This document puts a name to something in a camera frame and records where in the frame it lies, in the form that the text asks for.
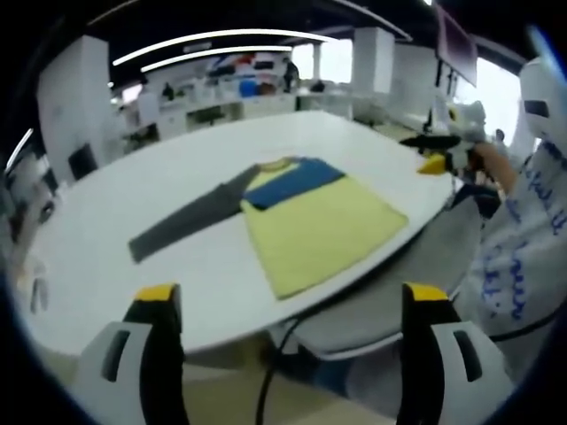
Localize white square pillar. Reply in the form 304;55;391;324
37;35;112;178
353;27;395;97

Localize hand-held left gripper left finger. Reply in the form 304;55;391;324
76;282;190;425

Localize white ceiling light strip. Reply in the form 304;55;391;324
140;45;293;73
113;29;338;67

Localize large dark display screen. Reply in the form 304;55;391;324
436;0;479;88

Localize person's right hand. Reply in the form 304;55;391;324
469;142;500;178

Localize white chest-worn device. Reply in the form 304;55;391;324
517;57;560;138

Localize thin black cable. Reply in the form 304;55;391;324
489;309;559;343

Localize white cabinet row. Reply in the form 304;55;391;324
119;95;351;143

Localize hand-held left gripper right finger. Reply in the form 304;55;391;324
395;282;511;425

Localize yellow garment grey blue sleeves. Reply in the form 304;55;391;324
128;155;409;301

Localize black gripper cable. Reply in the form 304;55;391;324
260;316;307;425

